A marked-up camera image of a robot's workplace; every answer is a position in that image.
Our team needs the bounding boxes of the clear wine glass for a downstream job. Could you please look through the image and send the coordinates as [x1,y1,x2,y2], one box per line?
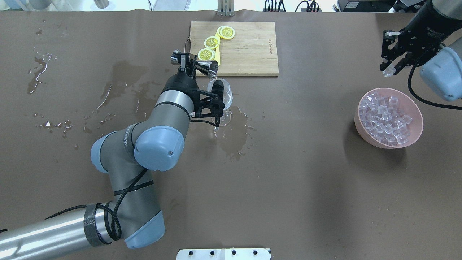
[207,78,233,126]

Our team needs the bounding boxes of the clear ice cube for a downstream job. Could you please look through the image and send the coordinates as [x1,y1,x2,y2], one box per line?
[383,66,396,77]

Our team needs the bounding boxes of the pink bowl of ice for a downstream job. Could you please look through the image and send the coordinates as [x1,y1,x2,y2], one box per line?
[354,88,423,149]

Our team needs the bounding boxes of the yellow plastic knife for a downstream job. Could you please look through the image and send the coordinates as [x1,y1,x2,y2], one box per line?
[214,32,221,66]

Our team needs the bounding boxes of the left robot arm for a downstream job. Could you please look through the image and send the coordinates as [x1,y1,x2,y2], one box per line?
[1,50,225,260]

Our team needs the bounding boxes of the steel double jigger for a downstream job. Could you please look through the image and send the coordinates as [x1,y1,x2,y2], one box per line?
[170,50,218,79]

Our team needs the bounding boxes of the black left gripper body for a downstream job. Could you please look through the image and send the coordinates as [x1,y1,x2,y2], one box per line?
[163,72,225,118]

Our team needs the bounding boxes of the lemon slice far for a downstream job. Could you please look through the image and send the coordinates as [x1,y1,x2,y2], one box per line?
[217,25,236,39]

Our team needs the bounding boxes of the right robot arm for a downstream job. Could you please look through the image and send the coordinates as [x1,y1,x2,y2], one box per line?
[380,0,462,110]

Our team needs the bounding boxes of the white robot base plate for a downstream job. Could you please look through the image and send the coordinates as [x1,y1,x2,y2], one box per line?
[176,248,272,260]

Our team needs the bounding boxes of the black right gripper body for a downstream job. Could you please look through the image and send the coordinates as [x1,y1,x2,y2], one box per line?
[398,7,457,66]

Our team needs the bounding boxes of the lemon slice near handle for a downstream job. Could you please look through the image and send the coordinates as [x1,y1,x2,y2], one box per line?
[197,48,215,61]

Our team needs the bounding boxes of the lemon slice middle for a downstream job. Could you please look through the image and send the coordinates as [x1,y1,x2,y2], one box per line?
[204,36,217,50]

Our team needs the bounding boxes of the wooden cutting board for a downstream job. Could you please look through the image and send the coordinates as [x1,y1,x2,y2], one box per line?
[189,21,279,77]

